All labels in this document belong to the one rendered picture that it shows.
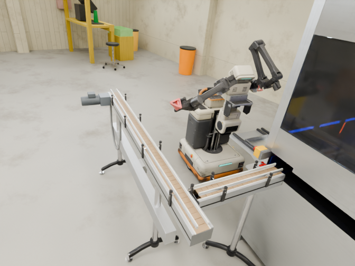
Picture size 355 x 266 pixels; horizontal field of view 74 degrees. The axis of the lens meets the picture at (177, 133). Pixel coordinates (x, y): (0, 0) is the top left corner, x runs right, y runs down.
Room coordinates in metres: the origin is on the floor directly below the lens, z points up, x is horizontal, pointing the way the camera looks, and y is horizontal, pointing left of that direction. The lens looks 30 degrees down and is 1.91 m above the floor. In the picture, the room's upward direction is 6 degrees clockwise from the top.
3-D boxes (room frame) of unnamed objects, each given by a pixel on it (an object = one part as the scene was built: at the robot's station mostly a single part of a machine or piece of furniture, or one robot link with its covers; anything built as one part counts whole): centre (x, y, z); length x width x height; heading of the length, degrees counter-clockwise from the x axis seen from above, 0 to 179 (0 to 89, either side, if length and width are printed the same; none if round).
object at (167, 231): (1.73, 0.36, 0.49); 1.60 x 0.08 x 0.12; 29
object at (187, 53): (6.71, -0.02, 0.36); 0.46 x 0.45 x 0.71; 42
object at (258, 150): (1.44, -0.61, 0.99); 0.08 x 0.07 x 0.07; 29
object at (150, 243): (1.25, 0.09, 0.07); 0.50 x 0.08 x 0.14; 119
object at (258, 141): (1.66, -0.77, 0.90); 0.34 x 0.26 x 0.04; 29
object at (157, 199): (1.25, 0.09, 0.46); 0.09 x 0.09 x 0.77; 29
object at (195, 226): (1.60, 0.28, 0.92); 1.90 x 0.15 x 0.16; 29
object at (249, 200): (1.24, -0.56, 0.46); 0.09 x 0.09 x 0.77; 29
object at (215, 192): (1.17, -0.43, 0.92); 0.69 x 0.15 x 0.16; 119
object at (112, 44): (6.52, 1.97, 0.32); 0.61 x 0.58 x 0.65; 80
